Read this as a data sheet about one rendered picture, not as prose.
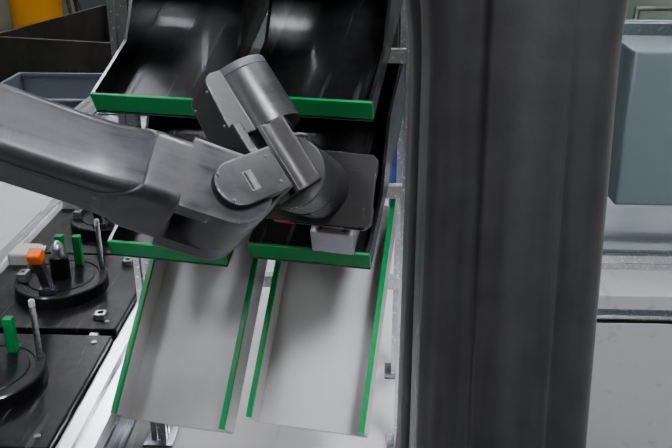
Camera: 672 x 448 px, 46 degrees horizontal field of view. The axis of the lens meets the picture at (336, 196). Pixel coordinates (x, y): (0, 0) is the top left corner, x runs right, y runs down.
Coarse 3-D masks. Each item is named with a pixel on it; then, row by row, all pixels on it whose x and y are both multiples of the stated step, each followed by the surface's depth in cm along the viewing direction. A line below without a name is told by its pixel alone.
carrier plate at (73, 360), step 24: (0, 336) 112; (24, 336) 112; (48, 336) 112; (72, 336) 112; (96, 336) 112; (48, 360) 106; (72, 360) 106; (96, 360) 106; (48, 384) 101; (72, 384) 101; (24, 408) 96; (48, 408) 96; (72, 408) 97; (0, 432) 92; (24, 432) 92; (48, 432) 92
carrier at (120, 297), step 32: (96, 224) 124; (64, 256) 123; (96, 256) 135; (0, 288) 125; (32, 288) 121; (64, 288) 120; (96, 288) 122; (128, 288) 125; (0, 320) 116; (64, 320) 116
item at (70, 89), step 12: (24, 72) 319; (36, 72) 319; (12, 84) 311; (24, 84) 320; (36, 84) 320; (48, 84) 319; (60, 84) 319; (72, 84) 319; (84, 84) 319; (48, 96) 321; (60, 96) 321; (72, 96) 321; (84, 96) 320
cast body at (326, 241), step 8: (312, 232) 80; (320, 232) 79; (328, 232) 79; (336, 232) 79; (344, 232) 79; (352, 232) 79; (312, 240) 80; (320, 240) 80; (328, 240) 80; (336, 240) 80; (344, 240) 79; (352, 240) 79; (312, 248) 81; (320, 248) 81; (328, 248) 81; (336, 248) 80; (344, 248) 80; (352, 248) 80
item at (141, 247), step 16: (160, 128) 95; (176, 128) 99; (192, 128) 99; (112, 240) 85; (128, 240) 87; (144, 240) 87; (128, 256) 86; (144, 256) 85; (160, 256) 85; (176, 256) 84
